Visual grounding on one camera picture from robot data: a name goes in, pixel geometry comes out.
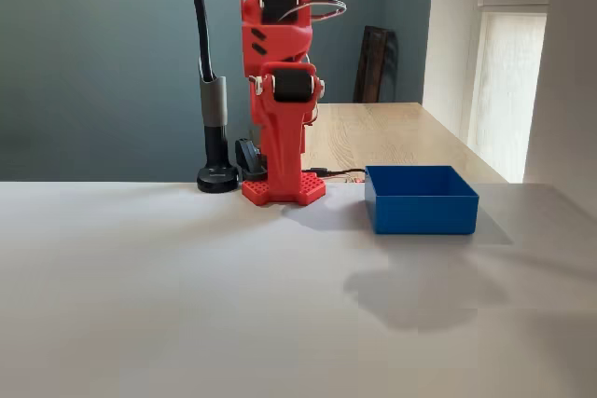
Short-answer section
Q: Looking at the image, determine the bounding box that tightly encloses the blue plastic box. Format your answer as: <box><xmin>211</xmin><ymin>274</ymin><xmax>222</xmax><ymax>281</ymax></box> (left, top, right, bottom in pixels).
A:
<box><xmin>364</xmin><ymin>164</ymin><xmax>480</xmax><ymax>235</ymax></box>

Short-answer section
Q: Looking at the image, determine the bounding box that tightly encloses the black table clamp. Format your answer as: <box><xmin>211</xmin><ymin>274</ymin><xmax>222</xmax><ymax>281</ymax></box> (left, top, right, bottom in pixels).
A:
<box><xmin>234</xmin><ymin>136</ymin><xmax>268</xmax><ymax>181</ymax></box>

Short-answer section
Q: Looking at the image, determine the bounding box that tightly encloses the black round object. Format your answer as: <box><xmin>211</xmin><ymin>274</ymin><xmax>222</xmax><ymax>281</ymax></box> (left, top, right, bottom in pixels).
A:
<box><xmin>185</xmin><ymin>0</ymin><xmax>242</xmax><ymax>194</ymax></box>

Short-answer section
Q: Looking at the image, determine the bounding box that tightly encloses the dark wooden board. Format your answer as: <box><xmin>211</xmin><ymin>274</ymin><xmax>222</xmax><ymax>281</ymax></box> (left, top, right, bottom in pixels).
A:
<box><xmin>353</xmin><ymin>24</ymin><xmax>400</xmax><ymax>104</ymax></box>

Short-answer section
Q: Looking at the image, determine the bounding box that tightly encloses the light wooden table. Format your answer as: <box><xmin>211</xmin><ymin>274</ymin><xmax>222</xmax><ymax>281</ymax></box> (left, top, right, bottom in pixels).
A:
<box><xmin>301</xmin><ymin>102</ymin><xmax>510</xmax><ymax>185</ymax></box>

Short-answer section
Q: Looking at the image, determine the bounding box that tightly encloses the white window blind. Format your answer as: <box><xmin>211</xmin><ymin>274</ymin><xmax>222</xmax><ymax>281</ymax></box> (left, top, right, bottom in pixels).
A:
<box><xmin>468</xmin><ymin>0</ymin><xmax>552</xmax><ymax>183</ymax></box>

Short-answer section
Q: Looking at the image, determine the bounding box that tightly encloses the black usb cable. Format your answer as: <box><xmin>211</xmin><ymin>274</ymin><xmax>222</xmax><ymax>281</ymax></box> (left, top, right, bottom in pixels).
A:
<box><xmin>301</xmin><ymin>166</ymin><xmax>368</xmax><ymax>178</ymax></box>

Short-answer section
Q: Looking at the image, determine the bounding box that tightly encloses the elbow servo cable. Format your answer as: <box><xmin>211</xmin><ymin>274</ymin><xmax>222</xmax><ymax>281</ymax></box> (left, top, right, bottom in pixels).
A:
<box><xmin>279</xmin><ymin>0</ymin><xmax>349</xmax><ymax>22</ymax></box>

